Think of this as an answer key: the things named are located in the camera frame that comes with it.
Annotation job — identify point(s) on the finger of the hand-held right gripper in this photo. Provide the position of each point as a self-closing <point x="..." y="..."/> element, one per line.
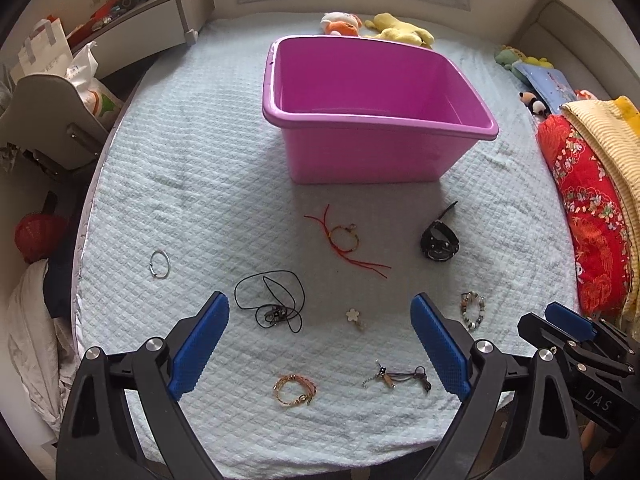
<point x="570" y="321"/>
<point x="540" y="332"/>

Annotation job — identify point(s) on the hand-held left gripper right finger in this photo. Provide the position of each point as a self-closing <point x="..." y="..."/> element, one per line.
<point x="440" y="345"/>

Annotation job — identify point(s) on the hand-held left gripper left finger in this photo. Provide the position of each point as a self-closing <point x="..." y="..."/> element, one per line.
<point x="200" y="345"/>

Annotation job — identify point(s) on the white flower charm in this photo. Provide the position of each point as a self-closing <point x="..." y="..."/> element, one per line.
<point x="353" y="315"/>

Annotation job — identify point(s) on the purple plastic bin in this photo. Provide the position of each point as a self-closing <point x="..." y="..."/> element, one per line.
<point x="380" y="150"/>

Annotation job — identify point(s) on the person's right hand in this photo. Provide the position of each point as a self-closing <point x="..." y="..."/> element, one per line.
<point x="592" y="442"/>

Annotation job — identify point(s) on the black wrist watch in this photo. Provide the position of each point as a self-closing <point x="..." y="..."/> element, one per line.
<point x="440" y="247"/>

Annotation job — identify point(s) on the white crumpled cloth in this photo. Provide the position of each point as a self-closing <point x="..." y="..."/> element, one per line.
<point x="30" y="350"/>

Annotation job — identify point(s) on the light blue quilted blanket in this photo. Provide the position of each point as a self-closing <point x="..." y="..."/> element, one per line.
<point x="200" y="160"/>

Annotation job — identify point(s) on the red ball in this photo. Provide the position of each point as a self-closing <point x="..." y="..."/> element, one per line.
<point x="37" y="237"/>

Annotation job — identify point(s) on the panda plush toy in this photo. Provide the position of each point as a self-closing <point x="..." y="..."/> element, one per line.
<point x="536" y="105"/>

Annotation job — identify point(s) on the small orange white plush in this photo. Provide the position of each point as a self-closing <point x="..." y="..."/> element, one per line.
<point x="584" y="94"/>

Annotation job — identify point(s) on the green plush toy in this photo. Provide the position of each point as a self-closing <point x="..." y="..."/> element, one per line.
<point x="507" y="56"/>

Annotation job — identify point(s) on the white printed plastic pack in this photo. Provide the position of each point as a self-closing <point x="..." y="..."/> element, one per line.
<point x="85" y="80"/>

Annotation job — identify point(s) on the yellow plush toy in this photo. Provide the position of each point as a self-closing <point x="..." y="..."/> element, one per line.
<point x="395" y="27"/>

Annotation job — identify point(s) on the grey bedside cabinet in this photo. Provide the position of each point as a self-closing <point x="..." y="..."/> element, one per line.
<point x="140" y="30"/>

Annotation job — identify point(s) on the white paper bag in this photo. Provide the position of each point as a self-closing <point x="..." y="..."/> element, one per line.
<point x="40" y="55"/>

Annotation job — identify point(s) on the orange white plush toy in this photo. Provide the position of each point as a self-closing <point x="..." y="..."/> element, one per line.
<point x="340" y="25"/>

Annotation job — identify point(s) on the shelf clutter of toys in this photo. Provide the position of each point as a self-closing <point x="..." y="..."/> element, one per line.
<point x="115" y="5"/>

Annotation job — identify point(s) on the grey padded bed rail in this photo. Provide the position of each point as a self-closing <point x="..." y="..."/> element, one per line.
<point x="570" y="35"/>

